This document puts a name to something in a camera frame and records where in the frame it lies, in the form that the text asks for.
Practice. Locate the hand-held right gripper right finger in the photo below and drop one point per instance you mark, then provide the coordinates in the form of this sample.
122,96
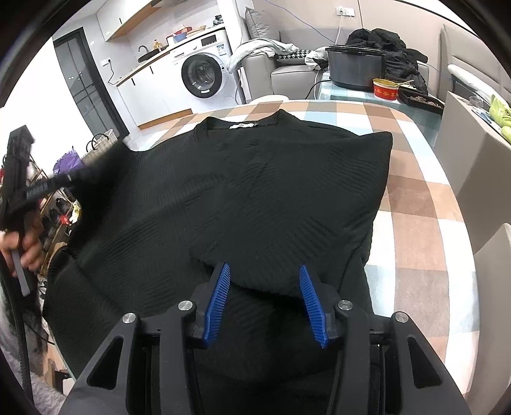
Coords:
313,307

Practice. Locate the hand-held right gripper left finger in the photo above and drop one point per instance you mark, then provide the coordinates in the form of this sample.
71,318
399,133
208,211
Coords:
217,303

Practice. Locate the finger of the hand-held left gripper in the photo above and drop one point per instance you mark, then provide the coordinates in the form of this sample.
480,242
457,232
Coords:
44,187

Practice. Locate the black knit sweater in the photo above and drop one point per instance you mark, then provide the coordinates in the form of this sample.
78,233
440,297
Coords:
239,191

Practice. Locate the person's left hand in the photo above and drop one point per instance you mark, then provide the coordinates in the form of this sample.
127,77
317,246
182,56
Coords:
32,247

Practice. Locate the purple bag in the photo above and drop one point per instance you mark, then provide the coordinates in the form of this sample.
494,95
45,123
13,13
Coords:
68,163

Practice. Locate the woven basket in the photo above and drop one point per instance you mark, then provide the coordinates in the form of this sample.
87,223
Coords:
99,149

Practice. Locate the black glass door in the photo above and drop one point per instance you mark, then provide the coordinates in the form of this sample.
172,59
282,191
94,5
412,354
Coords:
88,87

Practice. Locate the checkered blanket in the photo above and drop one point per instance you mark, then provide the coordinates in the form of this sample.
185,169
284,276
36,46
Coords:
415,239

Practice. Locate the white kitchen counter cabinet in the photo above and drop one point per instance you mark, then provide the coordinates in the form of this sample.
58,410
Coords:
147,95

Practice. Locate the black faucet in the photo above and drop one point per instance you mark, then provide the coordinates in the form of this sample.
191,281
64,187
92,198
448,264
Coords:
143,50

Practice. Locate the grey box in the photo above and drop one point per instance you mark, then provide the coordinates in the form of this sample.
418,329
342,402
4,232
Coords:
475,159
497,263

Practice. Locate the white washing machine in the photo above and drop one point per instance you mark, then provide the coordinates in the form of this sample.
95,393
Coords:
203,76

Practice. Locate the person's grey fleece clothing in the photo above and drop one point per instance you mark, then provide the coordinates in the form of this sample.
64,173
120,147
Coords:
36,391

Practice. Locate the blue basin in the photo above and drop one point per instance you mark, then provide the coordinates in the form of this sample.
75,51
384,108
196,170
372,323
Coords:
181,38

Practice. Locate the glass side table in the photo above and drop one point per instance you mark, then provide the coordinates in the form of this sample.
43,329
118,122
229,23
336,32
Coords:
351,95

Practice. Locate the red bowl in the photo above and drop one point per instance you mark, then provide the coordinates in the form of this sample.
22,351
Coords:
386,91

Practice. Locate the grey sofa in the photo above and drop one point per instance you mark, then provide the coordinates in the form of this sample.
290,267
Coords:
259,76

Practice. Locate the black tray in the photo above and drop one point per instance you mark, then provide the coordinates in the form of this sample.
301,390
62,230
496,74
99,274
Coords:
421,99

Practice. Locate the black cooking appliance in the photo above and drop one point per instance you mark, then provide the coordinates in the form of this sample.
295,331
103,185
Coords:
355,68

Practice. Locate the houndstooth cloth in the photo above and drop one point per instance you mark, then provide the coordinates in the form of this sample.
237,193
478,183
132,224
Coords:
295,58

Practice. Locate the light grey garment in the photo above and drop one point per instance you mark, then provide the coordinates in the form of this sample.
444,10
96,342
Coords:
255,48

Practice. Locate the green toy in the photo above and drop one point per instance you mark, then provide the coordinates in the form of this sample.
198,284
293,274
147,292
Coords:
501,115

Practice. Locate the black jacket pile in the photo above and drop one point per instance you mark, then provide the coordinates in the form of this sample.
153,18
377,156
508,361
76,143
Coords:
395,52

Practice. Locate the grey cushion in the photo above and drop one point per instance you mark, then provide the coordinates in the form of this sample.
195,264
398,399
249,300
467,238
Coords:
261,24

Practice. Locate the grey padded chair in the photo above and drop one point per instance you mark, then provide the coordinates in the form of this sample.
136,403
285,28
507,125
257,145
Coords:
471,44

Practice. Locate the white wall cabinet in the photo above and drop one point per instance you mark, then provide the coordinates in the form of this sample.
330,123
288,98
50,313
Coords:
123,18

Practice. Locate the white wall socket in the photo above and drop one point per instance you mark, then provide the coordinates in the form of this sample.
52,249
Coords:
345,10

